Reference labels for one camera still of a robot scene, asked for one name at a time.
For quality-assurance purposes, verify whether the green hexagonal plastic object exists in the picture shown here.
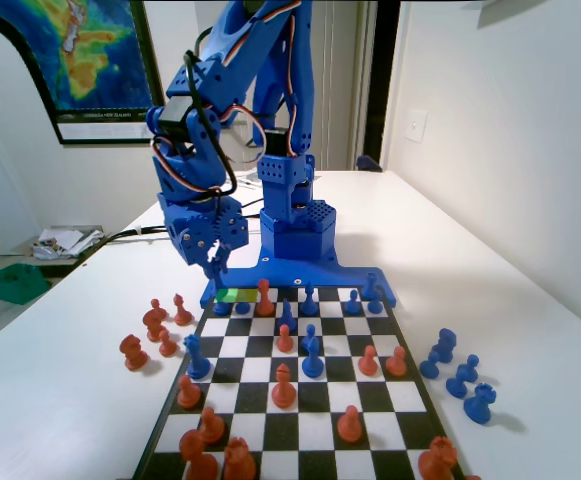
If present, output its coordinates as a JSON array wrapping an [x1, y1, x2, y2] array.
[[0, 262, 53, 306]]

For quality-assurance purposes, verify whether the white paper sheet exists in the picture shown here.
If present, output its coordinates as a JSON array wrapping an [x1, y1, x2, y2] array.
[[234, 169, 266, 190]]

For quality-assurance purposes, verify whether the red chess knight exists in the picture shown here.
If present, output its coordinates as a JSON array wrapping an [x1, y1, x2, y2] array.
[[119, 333, 151, 373], [178, 428, 220, 480], [142, 307, 168, 344]]

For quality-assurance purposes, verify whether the red chess queen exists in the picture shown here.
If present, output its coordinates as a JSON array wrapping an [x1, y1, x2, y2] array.
[[254, 278, 277, 318]]

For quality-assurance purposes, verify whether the orange pawn lying left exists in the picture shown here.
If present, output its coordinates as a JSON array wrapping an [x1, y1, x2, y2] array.
[[171, 293, 194, 327]]

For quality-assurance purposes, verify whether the blue chess queen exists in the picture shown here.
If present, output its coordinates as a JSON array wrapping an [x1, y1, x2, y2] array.
[[183, 333, 214, 381]]

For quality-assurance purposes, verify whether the black and white chessboard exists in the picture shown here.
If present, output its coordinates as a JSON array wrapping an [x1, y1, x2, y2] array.
[[130, 284, 469, 480]]

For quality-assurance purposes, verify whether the red chess bishop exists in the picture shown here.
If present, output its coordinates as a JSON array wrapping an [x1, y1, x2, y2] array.
[[270, 363, 298, 411]]

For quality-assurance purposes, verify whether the blue chess knight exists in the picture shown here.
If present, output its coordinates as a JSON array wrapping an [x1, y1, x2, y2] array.
[[431, 327, 458, 365], [300, 323, 322, 354]]

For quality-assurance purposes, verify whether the framed map poster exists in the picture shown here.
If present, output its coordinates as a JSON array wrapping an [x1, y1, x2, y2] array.
[[0, 0, 175, 147]]

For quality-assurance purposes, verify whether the pile of papers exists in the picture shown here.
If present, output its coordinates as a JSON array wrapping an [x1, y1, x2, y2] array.
[[31, 225, 107, 262]]

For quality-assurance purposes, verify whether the black cable bundle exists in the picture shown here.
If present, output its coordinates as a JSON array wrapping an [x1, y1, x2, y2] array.
[[77, 197, 266, 266]]

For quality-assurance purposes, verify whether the dark blue chair back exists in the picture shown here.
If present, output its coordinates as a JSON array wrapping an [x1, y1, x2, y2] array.
[[355, 154, 385, 174]]

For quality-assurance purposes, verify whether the white light switch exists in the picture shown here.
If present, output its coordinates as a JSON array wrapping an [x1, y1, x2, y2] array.
[[403, 108, 429, 145]]

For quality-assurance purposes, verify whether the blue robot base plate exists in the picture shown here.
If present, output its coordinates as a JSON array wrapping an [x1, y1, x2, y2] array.
[[199, 249, 399, 310]]

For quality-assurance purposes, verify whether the blue chess rook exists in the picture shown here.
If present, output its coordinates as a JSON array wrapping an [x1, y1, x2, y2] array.
[[360, 271, 379, 302], [462, 382, 499, 426]]

